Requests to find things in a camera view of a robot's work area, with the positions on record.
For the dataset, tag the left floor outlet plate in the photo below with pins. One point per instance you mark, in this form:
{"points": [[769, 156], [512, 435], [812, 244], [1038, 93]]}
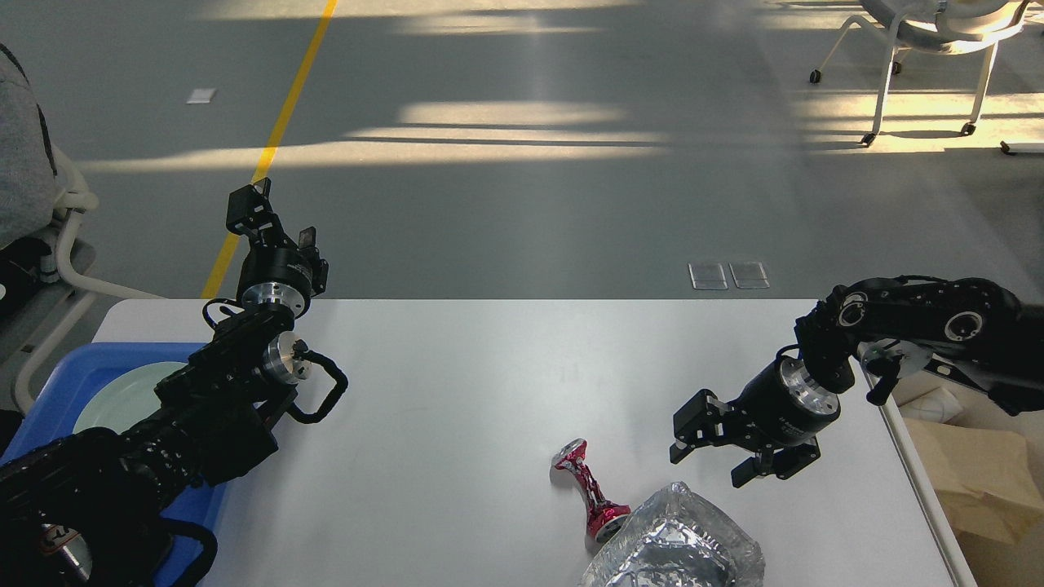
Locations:
{"points": [[708, 276]]}

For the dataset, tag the white plastic bin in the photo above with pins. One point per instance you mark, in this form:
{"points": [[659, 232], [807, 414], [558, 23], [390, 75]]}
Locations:
{"points": [[970, 560]]}

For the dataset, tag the floor outlet plate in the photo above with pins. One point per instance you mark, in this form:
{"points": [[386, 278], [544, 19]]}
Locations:
{"points": [[749, 275], [708, 276]]}

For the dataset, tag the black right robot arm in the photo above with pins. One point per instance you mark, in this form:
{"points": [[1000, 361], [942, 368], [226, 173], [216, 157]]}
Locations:
{"points": [[970, 331]]}

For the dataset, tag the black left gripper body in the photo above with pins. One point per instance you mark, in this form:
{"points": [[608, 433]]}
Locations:
{"points": [[276, 275]]}

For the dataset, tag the blue plastic tray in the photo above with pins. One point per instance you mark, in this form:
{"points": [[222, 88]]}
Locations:
{"points": [[75, 382]]}

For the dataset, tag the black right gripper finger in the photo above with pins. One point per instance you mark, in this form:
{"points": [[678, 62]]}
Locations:
{"points": [[704, 421], [783, 463]]}

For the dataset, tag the right floor outlet plate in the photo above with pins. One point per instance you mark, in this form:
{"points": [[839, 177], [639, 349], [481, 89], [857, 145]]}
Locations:
{"points": [[749, 275]]}

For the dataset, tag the aluminium foil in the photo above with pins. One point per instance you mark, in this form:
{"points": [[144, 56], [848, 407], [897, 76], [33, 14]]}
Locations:
{"points": [[677, 538]]}

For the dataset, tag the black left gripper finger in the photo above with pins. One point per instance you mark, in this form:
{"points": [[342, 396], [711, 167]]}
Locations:
{"points": [[318, 267], [250, 214]]}

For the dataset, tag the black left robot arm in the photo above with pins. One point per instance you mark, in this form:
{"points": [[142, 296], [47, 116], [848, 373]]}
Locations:
{"points": [[88, 509]]}

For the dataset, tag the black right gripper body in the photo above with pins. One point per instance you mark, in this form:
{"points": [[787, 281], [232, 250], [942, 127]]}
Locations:
{"points": [[782, 406]]}

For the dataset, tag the white chair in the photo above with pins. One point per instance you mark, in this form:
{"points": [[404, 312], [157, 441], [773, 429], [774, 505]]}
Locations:
{"points": [[46, 288], [932, 28]]}

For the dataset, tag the brown paper bag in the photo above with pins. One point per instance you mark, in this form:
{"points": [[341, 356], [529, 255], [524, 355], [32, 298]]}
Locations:
{"points": [[981, 477]]}

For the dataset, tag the crushed red soda can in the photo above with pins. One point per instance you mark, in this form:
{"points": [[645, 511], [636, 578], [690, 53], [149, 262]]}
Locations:
{"points": [[604, 518]]}

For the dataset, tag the light green plate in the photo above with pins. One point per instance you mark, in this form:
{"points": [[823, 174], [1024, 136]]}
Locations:
{"points": [[126, 400]]}

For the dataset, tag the white chair left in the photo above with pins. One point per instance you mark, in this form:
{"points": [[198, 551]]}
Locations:
{"points": [[46, 288]]}

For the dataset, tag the white chair top right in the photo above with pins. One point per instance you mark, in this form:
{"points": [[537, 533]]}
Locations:
{"points": [[932, 28]]}

